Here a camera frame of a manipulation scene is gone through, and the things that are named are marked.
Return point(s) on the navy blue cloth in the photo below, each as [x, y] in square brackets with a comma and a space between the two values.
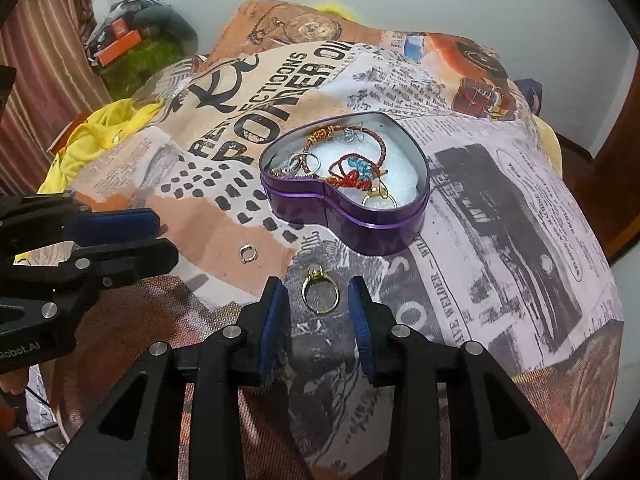
[529, 92]

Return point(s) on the yellow cloth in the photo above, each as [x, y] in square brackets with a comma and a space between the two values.
[100, 135]

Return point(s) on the small silver earrings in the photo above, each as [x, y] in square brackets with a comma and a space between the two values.
[356, 135]

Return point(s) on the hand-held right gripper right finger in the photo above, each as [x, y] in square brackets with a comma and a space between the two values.
[361, 325]

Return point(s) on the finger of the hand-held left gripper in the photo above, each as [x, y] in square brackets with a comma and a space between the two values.
[115, 225]
[130, 260]

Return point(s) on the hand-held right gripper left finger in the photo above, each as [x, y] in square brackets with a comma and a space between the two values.
[270, 325]

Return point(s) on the purple heart-shaped tin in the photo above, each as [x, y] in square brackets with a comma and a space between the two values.
[345, 200]

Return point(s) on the pile of clothes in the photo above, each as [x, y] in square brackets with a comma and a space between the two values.
[155, 15]

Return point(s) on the silver rings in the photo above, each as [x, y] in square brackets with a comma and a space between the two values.
[302, 162]

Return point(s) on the small red and white object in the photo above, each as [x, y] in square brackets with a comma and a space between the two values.
[59, 139]

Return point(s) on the yellow underblanket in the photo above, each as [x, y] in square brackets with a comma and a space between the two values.
[549, 140]

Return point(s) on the orange box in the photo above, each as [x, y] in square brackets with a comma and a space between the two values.
[120, 49]

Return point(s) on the yellow pillow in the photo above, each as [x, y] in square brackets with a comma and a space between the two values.
[337, 7]

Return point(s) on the green patterned bag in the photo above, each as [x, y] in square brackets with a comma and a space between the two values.
[150, 62]

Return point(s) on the striped red curtain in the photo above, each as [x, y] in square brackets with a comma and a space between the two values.
[45, 60]

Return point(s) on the printed blanket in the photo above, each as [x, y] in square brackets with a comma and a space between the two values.
[500, 210]

